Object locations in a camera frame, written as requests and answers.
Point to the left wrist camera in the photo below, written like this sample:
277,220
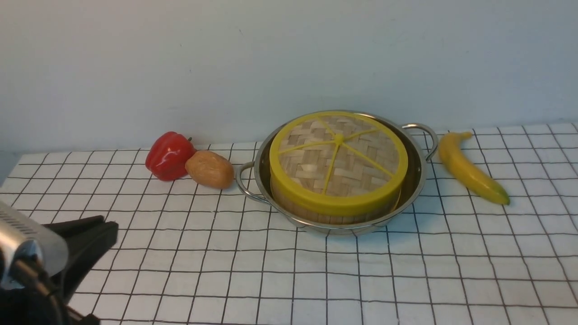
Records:
21,236

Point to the white checkered tablecloth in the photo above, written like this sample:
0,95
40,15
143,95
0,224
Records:
191,255

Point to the woven bamboo steamer lid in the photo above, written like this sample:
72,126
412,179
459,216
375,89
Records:
344,152

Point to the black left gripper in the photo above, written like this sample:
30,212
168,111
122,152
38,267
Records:
44,299

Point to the stainless steel pot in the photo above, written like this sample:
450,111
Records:
420,141

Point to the yellow banana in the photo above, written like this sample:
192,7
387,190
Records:
463,170

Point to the red bell pepper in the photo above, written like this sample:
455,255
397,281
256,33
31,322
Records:
168,155

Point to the brown potato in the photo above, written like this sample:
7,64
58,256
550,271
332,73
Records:
210,169

